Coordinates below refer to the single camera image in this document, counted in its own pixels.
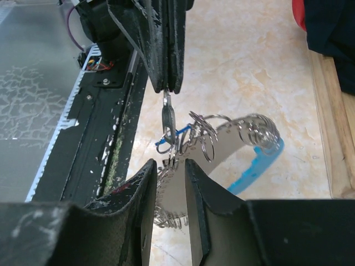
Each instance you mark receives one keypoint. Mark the red garment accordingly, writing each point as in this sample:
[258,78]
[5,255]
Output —
[298,11]

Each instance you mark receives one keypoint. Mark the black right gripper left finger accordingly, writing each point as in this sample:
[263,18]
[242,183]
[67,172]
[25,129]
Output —
[115,229]

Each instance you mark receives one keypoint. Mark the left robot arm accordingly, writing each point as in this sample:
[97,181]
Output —
[100,28]

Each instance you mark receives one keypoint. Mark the dark navy garment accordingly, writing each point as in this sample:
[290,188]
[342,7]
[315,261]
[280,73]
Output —
[330,31]

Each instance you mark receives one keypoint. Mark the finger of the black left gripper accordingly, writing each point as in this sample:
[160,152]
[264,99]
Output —
[176,16]
[142,22]

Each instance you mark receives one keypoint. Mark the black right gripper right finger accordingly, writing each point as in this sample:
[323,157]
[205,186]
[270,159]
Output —
[226,230]

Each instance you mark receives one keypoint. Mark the silver key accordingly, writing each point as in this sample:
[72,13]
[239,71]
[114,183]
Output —
[168,118]

